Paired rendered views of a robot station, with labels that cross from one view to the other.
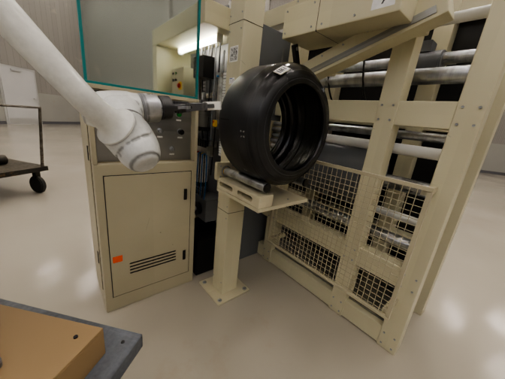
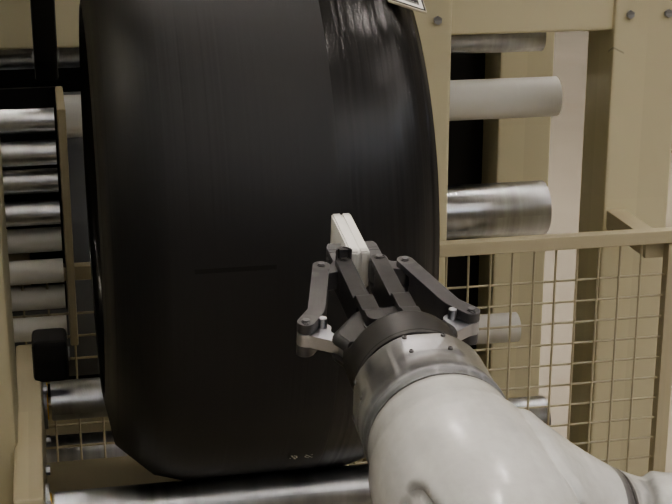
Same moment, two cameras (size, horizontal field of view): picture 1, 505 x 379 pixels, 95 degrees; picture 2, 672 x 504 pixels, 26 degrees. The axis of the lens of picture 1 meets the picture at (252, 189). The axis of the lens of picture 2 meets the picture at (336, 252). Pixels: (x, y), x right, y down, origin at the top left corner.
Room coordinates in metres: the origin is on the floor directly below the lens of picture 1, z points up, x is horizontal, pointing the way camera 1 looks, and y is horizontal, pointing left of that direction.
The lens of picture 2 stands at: (0.41, 1.10, 1.55)
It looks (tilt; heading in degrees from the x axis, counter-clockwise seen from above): 17 degrees down; 300
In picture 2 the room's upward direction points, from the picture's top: straight up
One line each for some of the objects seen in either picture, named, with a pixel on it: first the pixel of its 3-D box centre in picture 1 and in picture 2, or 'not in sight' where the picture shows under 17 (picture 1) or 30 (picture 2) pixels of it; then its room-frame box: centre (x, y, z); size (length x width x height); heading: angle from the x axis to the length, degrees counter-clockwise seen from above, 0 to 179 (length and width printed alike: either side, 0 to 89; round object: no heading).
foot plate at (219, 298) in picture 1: (224, 285); not in sight; (1.42, 0.13, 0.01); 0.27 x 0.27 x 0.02; 41
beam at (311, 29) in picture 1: (345, 18); not in sight; (1.34, -0.36, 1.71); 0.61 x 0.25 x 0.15; 41
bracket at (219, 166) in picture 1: (244, 169); (33, 455); (1.37, 0.06, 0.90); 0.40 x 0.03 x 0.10; 131
